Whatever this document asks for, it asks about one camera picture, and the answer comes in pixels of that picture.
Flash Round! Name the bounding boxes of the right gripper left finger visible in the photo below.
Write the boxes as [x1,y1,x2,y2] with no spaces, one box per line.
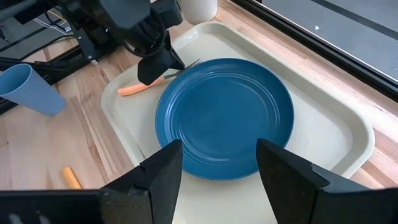
[101,139,183,224]

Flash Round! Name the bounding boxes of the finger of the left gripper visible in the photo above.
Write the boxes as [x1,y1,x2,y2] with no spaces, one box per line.
[137,51,175,86]
[161,30,186,72]

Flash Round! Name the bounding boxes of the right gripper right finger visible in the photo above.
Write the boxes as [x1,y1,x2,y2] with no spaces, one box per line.
[256,138,371,224]

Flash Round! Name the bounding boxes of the fork with orange handle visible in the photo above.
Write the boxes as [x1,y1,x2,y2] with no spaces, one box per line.
[117,58,202,96]

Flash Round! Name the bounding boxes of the blue ceramic plate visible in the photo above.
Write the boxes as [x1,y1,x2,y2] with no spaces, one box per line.
[154,57,295,181]

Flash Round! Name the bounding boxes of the spoon with orange handle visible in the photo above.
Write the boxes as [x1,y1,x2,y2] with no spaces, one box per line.
[60,166,83,190]

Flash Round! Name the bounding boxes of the beige plastic tray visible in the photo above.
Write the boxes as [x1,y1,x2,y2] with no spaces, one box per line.
[99,21,376,224]

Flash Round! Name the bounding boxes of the blue plastic cup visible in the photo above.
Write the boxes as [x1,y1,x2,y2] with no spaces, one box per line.
[0,63,66,117]

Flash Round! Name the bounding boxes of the white plant pot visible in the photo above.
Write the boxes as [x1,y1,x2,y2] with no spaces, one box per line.
[177,0,219,25]

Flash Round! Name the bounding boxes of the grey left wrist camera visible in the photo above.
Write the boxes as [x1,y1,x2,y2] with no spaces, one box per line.
[98,0,152,29]

